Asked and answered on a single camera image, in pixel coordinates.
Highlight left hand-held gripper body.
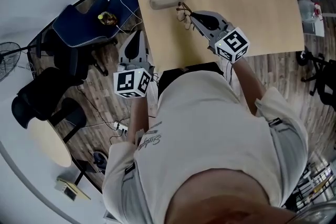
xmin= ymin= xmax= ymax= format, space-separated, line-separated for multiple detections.
xmin=113 ymin=47 xmax=155 ymax=99

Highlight white power strip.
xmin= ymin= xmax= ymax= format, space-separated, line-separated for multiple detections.
xmin=113 ymin=121 xmax=129 ymax=132

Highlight black floor cable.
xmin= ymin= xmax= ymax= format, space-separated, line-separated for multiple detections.
xmin=76 ymin=83 xmax=132 ymax=145

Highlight black floor device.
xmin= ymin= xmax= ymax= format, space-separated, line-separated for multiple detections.
xmin=93 ymin=151 xmax=108 ymax=174

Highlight person's left forearm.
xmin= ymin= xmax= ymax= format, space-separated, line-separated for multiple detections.
xmin=127 ymin=97 xmax=150 ymax=145

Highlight wire rack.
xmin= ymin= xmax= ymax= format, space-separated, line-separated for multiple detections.
xmin=291 ymin=159 xmax=336 ymax=213

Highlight white charging cable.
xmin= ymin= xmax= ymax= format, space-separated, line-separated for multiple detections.
xmin=107 ymin=0 xmax=142 ymax=35

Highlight black standing fan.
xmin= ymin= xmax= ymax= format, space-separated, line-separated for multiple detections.
xmin=0 ymin=41 xmax=43 ymax=83

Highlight small beige appliance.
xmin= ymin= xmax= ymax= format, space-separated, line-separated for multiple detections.
xmin=55 ymin=177 xmax=91 ymax=201

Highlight black headrest office chair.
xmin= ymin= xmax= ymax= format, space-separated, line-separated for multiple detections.
xmin=12 ymin=67 xmax=87 ymax=144

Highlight small white box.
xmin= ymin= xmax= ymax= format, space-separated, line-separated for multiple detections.
xmin=301 ymin=19 xmax=325 ymax=36

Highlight black wheeled chair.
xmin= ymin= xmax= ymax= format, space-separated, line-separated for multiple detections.
xmin=296 ymin=49 xmax=336 ymax=105

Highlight blue office chair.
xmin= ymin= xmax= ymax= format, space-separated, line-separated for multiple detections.
xmin=39 ymin=0 xmax=144 ymax=79

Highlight yellow-capped drink bottle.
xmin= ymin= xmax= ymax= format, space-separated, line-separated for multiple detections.
xmin=98 ymin=11 xmax=118 ymax=26

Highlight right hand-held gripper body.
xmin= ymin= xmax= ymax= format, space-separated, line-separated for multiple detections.
xmin=208 ymin=25 xmax=250 ymax=63

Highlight dark-framed eyeglasses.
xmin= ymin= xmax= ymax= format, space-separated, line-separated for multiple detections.
xmin=176 ymin=1 xmax=197 ymax=31

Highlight person's light grey shirt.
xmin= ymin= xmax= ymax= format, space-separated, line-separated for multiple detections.
xmin=102 ymin=69 xmax=309 ymax=224

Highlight person's black trousers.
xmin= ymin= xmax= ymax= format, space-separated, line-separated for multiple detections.
xmin=157 ymin=61 xmax=224 ymax=98

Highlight person's head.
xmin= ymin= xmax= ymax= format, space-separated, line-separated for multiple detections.
xmin=162 ymin=167 xmax=297 ymax=224

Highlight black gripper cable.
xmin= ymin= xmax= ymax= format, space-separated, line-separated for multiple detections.
xmin=224 ymin=60 xmax=234 ymax=87
xmin=146 ymin=73 xmax=161 ymax=119

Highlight round wooden side table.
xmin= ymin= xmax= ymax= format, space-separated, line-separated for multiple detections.
xmin=27 ymin=119 xmax=72 ymax=168

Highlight clear container with red clasps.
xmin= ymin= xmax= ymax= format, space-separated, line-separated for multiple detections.
xmin=298 ymin=0 xmax=323 ymax=22

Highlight person's right forearm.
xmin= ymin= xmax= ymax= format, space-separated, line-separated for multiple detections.
xmin=230 ymin=56 xmax=268 ymax=116

